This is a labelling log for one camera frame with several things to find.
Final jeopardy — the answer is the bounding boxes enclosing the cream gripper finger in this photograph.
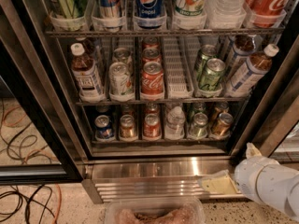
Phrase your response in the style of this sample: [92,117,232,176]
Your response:
[198,170,239,195]
[246,143,262,159]

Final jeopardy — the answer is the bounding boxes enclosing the orange soda can front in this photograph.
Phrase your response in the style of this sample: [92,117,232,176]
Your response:
[211,112,234,136]

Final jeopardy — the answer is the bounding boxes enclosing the orange soda can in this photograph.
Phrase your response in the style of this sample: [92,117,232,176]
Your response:
[211,112,234,136]
[209,102,229,121]

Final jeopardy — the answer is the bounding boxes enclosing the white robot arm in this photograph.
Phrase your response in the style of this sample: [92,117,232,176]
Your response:
[198,143,299,221]

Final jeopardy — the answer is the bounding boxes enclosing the right glass fridge door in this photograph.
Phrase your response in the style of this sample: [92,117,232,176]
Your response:
[230,4,299,160]

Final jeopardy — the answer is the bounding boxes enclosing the glass fridge door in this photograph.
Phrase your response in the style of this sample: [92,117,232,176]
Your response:
[0,0,85,185]
[230,4,299,160]

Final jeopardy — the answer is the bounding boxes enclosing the orange soda can rear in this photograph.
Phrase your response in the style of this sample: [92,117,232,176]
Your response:
[209,102,229,121]

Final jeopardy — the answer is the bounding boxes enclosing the green can bottom front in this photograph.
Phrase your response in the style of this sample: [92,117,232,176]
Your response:
[189,113,208,139]

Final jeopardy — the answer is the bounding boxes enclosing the green can bottom rear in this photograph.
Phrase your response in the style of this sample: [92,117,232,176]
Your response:
[188,102,206,119]

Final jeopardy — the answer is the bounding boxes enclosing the green can middle front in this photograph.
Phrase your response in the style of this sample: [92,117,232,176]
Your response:
[199,58,226,91]

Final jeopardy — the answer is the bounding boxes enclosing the red can bottom front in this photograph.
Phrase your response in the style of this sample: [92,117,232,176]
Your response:
[143,113,161,140]

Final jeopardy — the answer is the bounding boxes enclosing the steel fridge base grille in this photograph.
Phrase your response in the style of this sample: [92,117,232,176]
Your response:
[82,156,242,204]

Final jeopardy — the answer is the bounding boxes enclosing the empty white shelf tray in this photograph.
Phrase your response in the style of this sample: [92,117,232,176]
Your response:
[163,37,193,99]

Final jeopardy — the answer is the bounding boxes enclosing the red can bottom rear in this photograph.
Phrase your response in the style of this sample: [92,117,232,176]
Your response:
[144,103,160,115]

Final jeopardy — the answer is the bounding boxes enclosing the green can middle rear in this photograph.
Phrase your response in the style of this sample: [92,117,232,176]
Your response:
[194,44,217,79]

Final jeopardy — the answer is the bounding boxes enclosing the gold can bottom front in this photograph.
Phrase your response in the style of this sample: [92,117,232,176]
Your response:
[120,115,137,138]

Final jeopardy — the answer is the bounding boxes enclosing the gold can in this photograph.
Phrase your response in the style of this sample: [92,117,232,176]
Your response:
[120,115,137,138]
[121,105,135,116]

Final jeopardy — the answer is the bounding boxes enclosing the red coca-cola can front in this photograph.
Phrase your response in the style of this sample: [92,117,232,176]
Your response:
[141,62,164,95]

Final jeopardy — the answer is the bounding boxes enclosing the red coca-cola can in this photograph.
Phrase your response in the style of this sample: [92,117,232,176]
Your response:
[141,62,164,95]
[142,36,160,49]
[142,48,162,63]

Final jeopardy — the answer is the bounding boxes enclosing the gold can bottom rear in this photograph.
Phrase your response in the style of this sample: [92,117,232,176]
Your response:
[121,105,135,116]

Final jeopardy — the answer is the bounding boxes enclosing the blue pepsi can bottom front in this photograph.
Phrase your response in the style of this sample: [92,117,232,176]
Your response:
[94,115,114,139]

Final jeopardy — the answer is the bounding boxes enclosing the blue can bottom rear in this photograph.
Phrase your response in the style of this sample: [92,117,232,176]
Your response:
[95,105,111,116]

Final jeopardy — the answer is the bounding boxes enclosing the white 7up can front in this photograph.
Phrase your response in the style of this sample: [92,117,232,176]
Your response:
[109,62,133,96]

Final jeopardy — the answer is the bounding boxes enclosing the white 7up can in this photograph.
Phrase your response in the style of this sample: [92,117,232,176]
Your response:
[112,48,132,65]
[109,62,133,96]

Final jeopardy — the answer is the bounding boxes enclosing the red coca-cola can middle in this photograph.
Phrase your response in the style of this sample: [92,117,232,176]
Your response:
[142,48,162,63]

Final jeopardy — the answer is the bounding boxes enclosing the red coca-cola can rear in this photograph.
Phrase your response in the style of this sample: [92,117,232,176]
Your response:
[142,36,160,49]

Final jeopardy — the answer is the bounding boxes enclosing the white 7up can rear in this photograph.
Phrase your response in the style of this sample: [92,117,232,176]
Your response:
[112,48,132,65]

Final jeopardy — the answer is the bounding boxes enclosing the pepsi can top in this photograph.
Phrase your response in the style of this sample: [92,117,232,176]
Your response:
[135,0,163,19]

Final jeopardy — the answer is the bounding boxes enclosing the left glass fridge door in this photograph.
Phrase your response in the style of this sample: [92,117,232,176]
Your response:
[0,0,85,185]

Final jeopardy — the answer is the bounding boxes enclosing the red bull can top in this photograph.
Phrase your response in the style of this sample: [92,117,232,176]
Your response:
[96,0,122,19]

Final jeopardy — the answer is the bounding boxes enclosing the tea bottle right front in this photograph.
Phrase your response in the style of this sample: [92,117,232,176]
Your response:
[225,44,279,97]

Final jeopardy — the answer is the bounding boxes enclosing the clear plastic food container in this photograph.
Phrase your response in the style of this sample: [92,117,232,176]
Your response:
[105,196,206,224]

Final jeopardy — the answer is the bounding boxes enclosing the tea bottle right rear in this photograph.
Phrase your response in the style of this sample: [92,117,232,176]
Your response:
[225,35,256,79]

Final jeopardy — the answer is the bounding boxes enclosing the coca-cola bottle top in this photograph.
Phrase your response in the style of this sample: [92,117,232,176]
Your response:
[246,0,288,28]

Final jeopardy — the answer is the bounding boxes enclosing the clear water bottle top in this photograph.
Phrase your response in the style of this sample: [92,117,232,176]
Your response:
[206,0,250,17]

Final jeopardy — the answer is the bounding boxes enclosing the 7up zero bottle top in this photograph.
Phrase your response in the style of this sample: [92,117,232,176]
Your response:
[175,0,206,17]

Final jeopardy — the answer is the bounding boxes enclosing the iced tea bottle left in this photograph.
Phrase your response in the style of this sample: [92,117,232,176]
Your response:
[71,43,103,101]

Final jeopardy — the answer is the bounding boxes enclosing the black floor cable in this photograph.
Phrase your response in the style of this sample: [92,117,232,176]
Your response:
[0,98,56,224]

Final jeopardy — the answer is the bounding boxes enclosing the orange floor cable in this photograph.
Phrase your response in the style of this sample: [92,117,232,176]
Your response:
[0,105,62,224]

